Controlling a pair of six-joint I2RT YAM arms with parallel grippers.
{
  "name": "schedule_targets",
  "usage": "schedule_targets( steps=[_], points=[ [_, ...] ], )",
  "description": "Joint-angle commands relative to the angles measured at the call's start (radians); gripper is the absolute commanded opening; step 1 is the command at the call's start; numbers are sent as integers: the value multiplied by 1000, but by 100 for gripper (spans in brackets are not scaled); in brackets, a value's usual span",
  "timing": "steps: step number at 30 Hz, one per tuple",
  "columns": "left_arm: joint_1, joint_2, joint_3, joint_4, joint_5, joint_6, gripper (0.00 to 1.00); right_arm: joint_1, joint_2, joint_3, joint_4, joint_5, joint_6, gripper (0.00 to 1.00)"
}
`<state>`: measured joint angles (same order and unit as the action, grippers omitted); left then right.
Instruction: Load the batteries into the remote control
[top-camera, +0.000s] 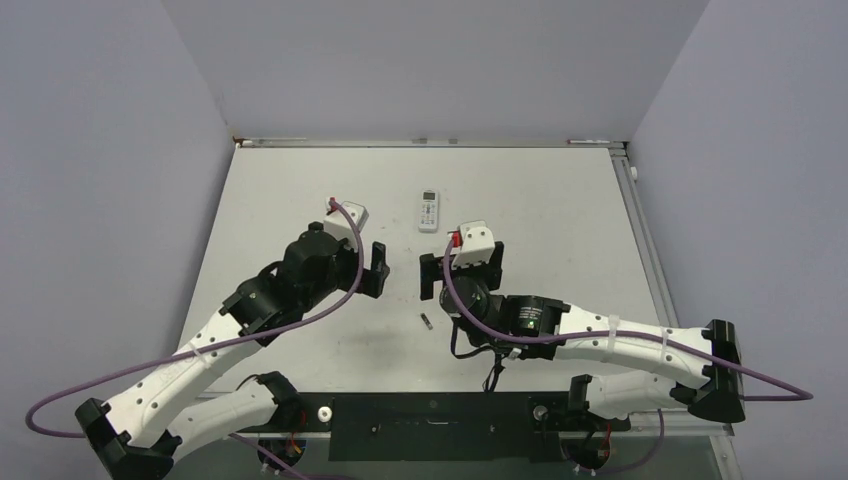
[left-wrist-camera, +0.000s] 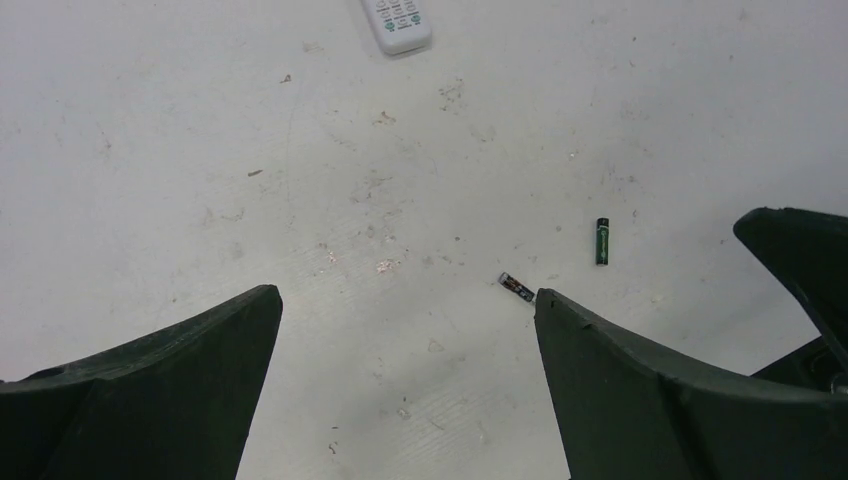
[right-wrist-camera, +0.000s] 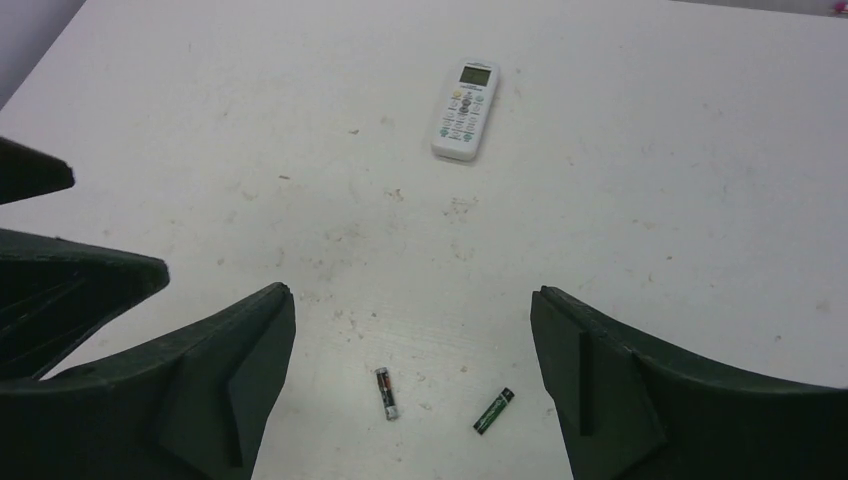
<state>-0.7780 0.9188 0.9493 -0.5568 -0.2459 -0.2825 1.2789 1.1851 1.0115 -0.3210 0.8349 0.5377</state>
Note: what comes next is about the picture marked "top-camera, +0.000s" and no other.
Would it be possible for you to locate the white remote control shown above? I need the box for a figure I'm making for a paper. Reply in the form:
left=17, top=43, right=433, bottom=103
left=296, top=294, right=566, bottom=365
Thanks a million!
left=417, top=189, right=440, bottom=233

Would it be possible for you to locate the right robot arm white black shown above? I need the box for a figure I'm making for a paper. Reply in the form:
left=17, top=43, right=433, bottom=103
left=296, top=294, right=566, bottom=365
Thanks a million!
left=419, top=242, right=746, bottom=428

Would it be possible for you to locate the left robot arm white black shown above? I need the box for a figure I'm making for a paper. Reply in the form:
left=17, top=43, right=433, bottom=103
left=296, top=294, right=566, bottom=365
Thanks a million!
left=75, top=222, right=390, bottom=479

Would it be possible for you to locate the black orange AAA battery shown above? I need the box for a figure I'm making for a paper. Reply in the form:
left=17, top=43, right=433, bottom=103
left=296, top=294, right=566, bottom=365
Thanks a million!
left=420, top=313, right=434, bottom=331

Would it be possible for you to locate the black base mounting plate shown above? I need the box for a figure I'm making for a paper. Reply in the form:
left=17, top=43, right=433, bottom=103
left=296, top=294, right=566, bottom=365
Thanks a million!
left=254, top=391, right=631, bottom=462

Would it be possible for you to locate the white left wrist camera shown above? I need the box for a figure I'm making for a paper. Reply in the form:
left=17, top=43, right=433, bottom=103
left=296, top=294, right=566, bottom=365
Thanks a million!
left=323, top=197, right=369, bottom=251

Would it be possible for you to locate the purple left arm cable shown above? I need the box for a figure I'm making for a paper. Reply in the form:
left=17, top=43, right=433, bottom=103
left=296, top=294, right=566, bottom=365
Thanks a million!
left=25, top=198, right=367, bottom=440

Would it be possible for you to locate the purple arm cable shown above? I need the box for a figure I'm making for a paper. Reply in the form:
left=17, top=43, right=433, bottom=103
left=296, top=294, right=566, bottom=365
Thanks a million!
left=25, top=198, right=367, bottom=440
left=442, top=233, right=814, bottom=404

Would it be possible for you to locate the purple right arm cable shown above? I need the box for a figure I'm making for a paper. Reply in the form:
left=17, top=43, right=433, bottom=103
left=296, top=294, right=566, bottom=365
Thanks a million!
left=442, top=233, right=814, bottom=404

